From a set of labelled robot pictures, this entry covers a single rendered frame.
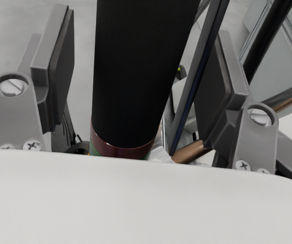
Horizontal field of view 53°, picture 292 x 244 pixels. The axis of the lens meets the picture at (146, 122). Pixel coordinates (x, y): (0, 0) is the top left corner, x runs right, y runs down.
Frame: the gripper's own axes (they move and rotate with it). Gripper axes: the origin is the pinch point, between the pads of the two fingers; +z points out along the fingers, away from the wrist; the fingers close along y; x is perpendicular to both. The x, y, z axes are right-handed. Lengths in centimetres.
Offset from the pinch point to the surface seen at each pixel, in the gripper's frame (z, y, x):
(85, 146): 13.6, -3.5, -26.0
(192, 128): 31, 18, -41
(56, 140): 31, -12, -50
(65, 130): 25.6, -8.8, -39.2
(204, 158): 24, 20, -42
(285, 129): 23.6, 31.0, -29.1
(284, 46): 96, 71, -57
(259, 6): 258, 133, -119
